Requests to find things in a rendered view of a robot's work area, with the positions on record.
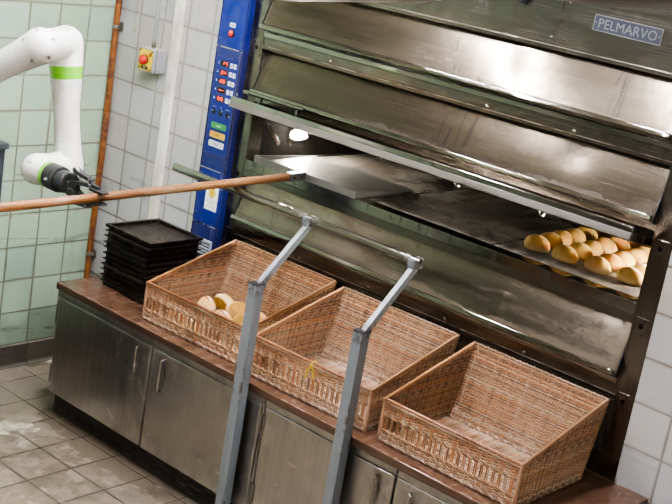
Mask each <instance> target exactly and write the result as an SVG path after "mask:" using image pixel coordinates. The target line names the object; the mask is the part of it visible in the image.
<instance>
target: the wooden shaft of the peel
mask: <svg viewBox="0 0 672 504"><path fill-rule="evenodd" d="M289 180H290V175H289V174H288V173H283V174H273V175H264V176H254V177H244V178H235V179H225V180H216V181H206V182H196V183H187V184H177V185H168V186H158V187H148V188H139V189H129V190H119V191H110V192H108V193H109V195H99V194H97V193H91V194H81V195H71V196H62V197H52V198H43V199H33V200H23V201H14V202H4V203H0V213H2V212H11V211H20V210H29V209H38V208H47V207H56V206H65V205H74V204H83V203H92V202H101V201H110V200H119V199H128V198H137V197H146V196H155V195H164V194H173V193H183V192H192V191H201V190H210V189H219V188H228V187H237V186H246V185H255V184H264V183H273V182H282V181H289Z"/></svg>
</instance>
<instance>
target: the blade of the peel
mask: <svg viewBox="0 0 672 504"><path fill-rule="evenodd" d="M254 162H256V163H259V164H262V165H264V166H267V167H270V168H272V169H275V170H278V171H281V172H283V173H285V172H289V171H299V170H301V171H304V172H306V180H305V181H308V182H311V183H313V184H316V185H319V186H321V187H324V188H327V189H330V190H332V191H335V192H338V193H340V194H343V195H346V196H349V197H351V198H354V199H358V198H366V197H373V196H381V195H388V194H396V193H403V192H411V191H414V190H411V189H408V188H406V187H403V186H400V185H397V184H394V183H391V182H388V181H385V180H383V179H380V178H377V177H374V176H371V175H368V174H365V173H363V172H360V171H357V170H354V169H351V168H348V167H345V166H343V165H340V164H337V163H334V162H331V161H328V160H325V159H322V158H320V157H317V156H286V155H255V157H254Z"/></svg>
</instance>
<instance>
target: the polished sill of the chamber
mask: <svg viewBox="0 0 672 504"><path fill-rule="evenodd" d="M245 169H248V170H250V171H253V172H256V173H258V174H261V175H273V174H283V172H281V171H278V170H275V169H272V168H270V167H267V166H264V165H262V164H259V163H256V162H254V159H246V162H245ZM282 183H285V184H288V185H290V186H293V187H296V188H298V189H301V190H304V191H306V192H309V193H312V194H314V195H317V196H320V197H322V198H325V199H328V200H330V201H333V202H336V203H338V204H341V205H344V206H346V207H349V208H352V209H354V210H357V211H360V212H362V213H365V214H368V215H370V216H373V217H376V218H378V219H381V220H384V221H386V222H389V223H392V224H394V225H397V226H400V227H402V228H405V229H408V230H410V231H413V232H416V233H418V234H421V235H424V236H426V237H429V238H432V239H434V240H437V241H440V242H442V243H445V244H448V245H450V246H453V247H456V248H458V249H461V250H464V251H466V252H469V253H472V254H474V255H477V256H480V257H482V258H485V259H488V260H490V261H493V262H496V263H498V264H501V265H504V266H506V267H509V268H512V269H514V270H517V271H520V272H522V273H525V274H528V275H530V276H533V277H536V278H538V279H541V280H544V281H546V282H549V283H552V284H554V285H557V286H560V287H562V288H565V289H568V290H570V291H573V292H576V293H578V294H581V295H584V296H586V297H589V298H592V299H594V300H597V301H600V302H602V303H605V304H608V305H610V306H613V307H616V308H618V309H621V310H624V311H626V312H629V313H632V314H634V313H635V309H636V305H637V301H638V298H637V297H634V296H631V295H629V294H626V293H623V292H620V291H618V290H615V289H612V288H609V287H607V286H604V285H601V284H598V283H596V282H593V281H590V280H587V279H585V278H582V277H579V276H577V275H574V274H571V273H568V272H566V271H563V270H560V269H557V268H555V267H552V266H549V265H546V264H544V263H541V262H538V261H535V260H533V259H530V258H527V257H525V256H522V255H519V254H516V253H514V252H511V251H508V250H505V249H503V248H500V247H497V246H494V245H492V244H489V243H486V242H483V241H481V240H478V239H475V238H472V237H470V236H467V235H464V234H462V233H459V232H456V231H453V230H451V229H448V228H445V227H442V226H440V225H437V224H434V223H431V222H429V221H426V220H423V219H420V218H418V217H415V216H412V215H410V214H407V213H404V212H401V211H399V210H396V209H393V208H390V207H388V206H385V205H382V204H379V203H377V202H374V201H371V200H368V199H366V198H358V199H354V198H351V197H349V196H346V195H343V194H340V193H338V192H335V191H332V190H330V189H327V188H324V187H321V186H319V185H316V184H313V183H311V182H308V181H305V180H303V181H294V182H289V181H282Z"/></svg>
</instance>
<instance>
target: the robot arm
mask: <svg viewBox="0 0 672 504"><path fill-rule="evenodd" d="M83 50H84V48H83V38H82V35H81V34H80V32H79V31H78V30H77V29H75V28H74V27H72V26H68V25H62V26H58V27H54V28H42V27H38V28H33V29H31V30H29V31H28V32H27V33H25V34H24V35H22V36H21V37H19V38H18V39H16V40H15V41H13V42H12V43H10V44H9V45H7V46H5V47H3V48H2V49H0V82H2V81H4V80H7V79H9V78H11V77H13V76H16V75H18V74H20V73H23V72H26V71H28V70H31V69H34V68H37V67H40V66H43V65H46V64H49V73H50V85H51V92H52V101H53V113H54V152H53V153H34V154H31V155H29V156H27V157H26V158H25V159H24V160H23V162H22V165H21V173H22V176H23V177H24V179H25V180H26V181H27V182H29V183H31V184H34V185H41V186H43V187H45V188H47V189H50V190H52V191H54V192H57V193H60V192H62V193H64V194H67V196H71V195H81V194H85V193H83V191H82V190H80V186H84V187H87V188H89V190H90V191H92V192H94V193H97V194H99V195H109V193H108V192H106V191H103V190H101V187H100V186H98V185H96V184H95V183H94V181H95V178H94V177H92V176H90V175H89V174H87V173H85V172H84V171H83V168H84V162H83V156H82V147H81V94H82V83H83ZM78 177H81V178H83V179H84V180H86V181H88V182H85V181H81V180H79V178H78ZM74 205H77V206H81V207H84V208H91V207H92V205H93V206H100V207H102V206H107V203H105V202H103V201H101V202H92V203H83V204H74Z"/></svg>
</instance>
